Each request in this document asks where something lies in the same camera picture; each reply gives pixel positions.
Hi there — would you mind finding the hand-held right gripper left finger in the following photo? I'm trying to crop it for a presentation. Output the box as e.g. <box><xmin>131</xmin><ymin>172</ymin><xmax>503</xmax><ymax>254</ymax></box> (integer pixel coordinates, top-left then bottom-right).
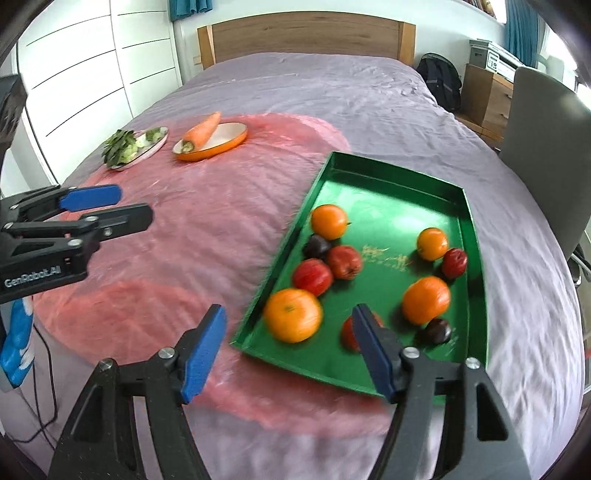
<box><xmin>54</xmin><ymin>304</ymin><xmax>228</xmax><ymax>480</ymax></box>

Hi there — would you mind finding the black cable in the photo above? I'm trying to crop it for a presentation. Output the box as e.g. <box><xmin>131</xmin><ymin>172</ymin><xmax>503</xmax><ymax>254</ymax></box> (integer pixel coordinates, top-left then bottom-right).
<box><xmin>30</xmin><ymin>318</ymin><xmax>61</xmax><ymax>439</ymax></box>

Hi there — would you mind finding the bed with purple sheet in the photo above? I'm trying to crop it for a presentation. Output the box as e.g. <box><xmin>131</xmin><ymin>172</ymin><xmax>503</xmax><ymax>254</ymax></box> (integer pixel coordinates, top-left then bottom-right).
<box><xmin>28</xmin><ymin>51</ymin><xmax>587</xmax><ymax>480</ymax></box>

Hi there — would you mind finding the pink plastic sheet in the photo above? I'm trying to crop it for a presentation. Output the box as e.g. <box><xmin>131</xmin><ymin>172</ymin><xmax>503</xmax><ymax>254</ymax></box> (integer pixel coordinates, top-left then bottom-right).
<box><xmin>32</xmin><ymin>113</ymin><xmax>398</xmax><ymax>437</ymax></box>

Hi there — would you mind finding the orange oval dish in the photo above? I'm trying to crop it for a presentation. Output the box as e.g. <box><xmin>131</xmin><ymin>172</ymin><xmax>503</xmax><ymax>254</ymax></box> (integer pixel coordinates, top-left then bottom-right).
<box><xmin>173</xmin><ymin>122</ymin><xmax>249</xmax><ymax>162</ymax></box>

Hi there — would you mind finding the carrot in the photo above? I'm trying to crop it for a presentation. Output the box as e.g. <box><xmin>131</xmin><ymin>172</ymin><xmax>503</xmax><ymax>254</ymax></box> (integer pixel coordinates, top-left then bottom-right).
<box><xmin>181</xmin><ymin>112</ymin><xmax>222</xmax><ymax>154</ymax></box>

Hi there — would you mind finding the green bok choy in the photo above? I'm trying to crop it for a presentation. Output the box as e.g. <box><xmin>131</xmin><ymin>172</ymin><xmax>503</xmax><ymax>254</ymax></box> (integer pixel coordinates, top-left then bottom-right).
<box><xmin>102</xmin><ymin>127</ymin><xmax>168</xmax><ymax>168</ymax></box>

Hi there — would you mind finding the patterned white plate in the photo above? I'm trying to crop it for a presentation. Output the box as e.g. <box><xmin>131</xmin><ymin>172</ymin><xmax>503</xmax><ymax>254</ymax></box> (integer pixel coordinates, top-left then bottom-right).
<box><xmin>108</xmin><ymin>127</ymin><xmax>169</xmax><ymax>171</ymax></box>

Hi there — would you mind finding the teal curtain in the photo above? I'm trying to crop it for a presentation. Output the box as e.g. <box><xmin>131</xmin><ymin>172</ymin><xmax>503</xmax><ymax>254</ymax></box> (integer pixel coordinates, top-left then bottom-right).
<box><xmin>168</xmin><ymin>0</ymin><xmax>211</xmax><ymax>21</ymax></box>
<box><xmin>503</xmin><ymin>0</ymin><xmax>539</xmax><ymax>65</ymax></box>

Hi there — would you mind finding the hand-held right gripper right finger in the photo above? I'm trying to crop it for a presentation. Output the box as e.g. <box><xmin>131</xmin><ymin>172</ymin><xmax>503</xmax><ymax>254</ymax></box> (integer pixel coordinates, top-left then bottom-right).
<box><xmin>352</xmin><ymin>304</ymin><xmax>532</xmax><ymax>480</ymax></box>

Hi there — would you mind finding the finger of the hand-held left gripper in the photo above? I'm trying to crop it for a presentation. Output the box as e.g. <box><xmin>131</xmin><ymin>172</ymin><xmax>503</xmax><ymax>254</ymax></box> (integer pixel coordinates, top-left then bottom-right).
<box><xmin>0</xmin><ymin>203</ymin><xmax>154</xmax><ymax>252</ymax></box>
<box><xmin>0</xmin><ymin>184</ymin><xmax>124</xmax><ymax>227</ymax></box>

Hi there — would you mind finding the white wardrobe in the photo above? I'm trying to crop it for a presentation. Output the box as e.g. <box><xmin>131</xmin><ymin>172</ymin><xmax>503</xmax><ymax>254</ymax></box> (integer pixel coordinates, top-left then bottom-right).
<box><xmin>14</xmin><ymin>0</ymin><xmax>183</xmax><ymax>185</ymax></box>

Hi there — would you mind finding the black backpack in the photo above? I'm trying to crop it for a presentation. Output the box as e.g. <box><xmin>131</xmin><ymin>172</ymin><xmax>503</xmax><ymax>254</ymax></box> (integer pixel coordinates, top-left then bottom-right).
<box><xmin>416</xmin><ymin>53</ymin><xmax>462</xmax><ymax>112</ymax></box>

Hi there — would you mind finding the wooden dresser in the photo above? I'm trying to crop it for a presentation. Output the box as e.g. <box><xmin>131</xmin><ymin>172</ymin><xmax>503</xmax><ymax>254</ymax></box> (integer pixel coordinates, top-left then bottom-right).
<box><xmin>462</xmin><ymin>64</ymin><xmax>515</xmax><ymax>139</ymax></box>

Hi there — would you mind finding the person's left hand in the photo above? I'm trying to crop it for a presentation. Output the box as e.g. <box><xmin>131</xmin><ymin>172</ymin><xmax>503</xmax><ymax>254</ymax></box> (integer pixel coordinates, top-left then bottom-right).
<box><xmin>0</xmin><ymin>298</ymin><xmax>35</xmax><ymax>388</ymax></box>

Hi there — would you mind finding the wooden headboard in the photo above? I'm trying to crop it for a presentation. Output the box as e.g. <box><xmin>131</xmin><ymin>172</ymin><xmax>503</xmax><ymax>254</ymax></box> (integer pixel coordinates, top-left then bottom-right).
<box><xmin>197</xmin><ymin>18</ymin><xmax>416</xmax><ymax>65</ymax></box>

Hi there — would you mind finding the grey chair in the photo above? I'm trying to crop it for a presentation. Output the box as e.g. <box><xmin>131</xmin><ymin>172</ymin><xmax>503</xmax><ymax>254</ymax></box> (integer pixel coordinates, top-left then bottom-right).
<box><xmin>500</xmin><ymin>67</ymin><xmax>591</xmax><ymax>287</ymax></box>

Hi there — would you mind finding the orange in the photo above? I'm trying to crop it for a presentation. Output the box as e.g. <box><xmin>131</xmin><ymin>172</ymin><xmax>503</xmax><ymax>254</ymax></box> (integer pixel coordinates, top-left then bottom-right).
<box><xmin>263</xmin><ymin>288</ymin><xmax>324</xmax><ymax>343</ymax></box>
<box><xmin>311</xmin><ymin>204</ymin><xmax>348</xmax><ymax>241</ymax></box>
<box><xmin>401</xmin><ymin>276</ymin><xmax>452</xmax><ymax>325</ymax></box>
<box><xmin>416</xmin><ymin>227</ymin><xmax>450</xmax><ymax>261</ymax></box>

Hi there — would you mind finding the row of books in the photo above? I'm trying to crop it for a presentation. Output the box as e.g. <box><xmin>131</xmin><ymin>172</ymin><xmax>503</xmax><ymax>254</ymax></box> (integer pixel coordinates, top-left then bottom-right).
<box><xmin>471</xmin><ymin>0</ymin><xmax>505</xmax><ymax>19</ymax></box>

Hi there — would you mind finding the red apple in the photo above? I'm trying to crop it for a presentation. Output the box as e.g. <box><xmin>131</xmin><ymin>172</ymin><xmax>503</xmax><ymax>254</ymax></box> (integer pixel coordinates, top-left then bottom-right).
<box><xmin>293</xmin><ymin>258</ymin><xmax>334</xmax><ymax>297</ymax></box>
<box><xmin>441</xmin><ymin>248</ymin><xmax>468</xmax><ymax>278</ymax></box>
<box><xmin>341</xmin><ymin>311</ymin><xmax>384</xmax><ymax>354</ymax></box>
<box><xmin>327</xmin><ymin>246</ymin><xmax>363</xmax><ymax>280</ymax></box>

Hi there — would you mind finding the green rectangular tray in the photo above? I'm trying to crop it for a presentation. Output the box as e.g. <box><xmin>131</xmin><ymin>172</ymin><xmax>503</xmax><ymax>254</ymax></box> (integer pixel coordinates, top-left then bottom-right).
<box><xmin>230</xmin><ymin>151</ymin><xmax>489</xmax><ymax>402</ymax></box>

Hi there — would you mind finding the dark plum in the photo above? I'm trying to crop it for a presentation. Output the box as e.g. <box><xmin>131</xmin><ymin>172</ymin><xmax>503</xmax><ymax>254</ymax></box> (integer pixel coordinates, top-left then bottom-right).
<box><xmin>422</xmin><ymin>318</ymin><xmax>453</xmax><ymax>345</ymax></box>
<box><xmin>302</xmin><ymin>234</ymin><xmax>332</xmax><ymax>260</ymax></box>

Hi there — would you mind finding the grey printer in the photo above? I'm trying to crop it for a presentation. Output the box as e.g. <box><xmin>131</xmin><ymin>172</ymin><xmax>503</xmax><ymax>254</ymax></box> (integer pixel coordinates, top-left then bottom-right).
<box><xmin>468</xmin><ymin>39</ymin><xmax>527</xmax><ymax>75</ymax></box>

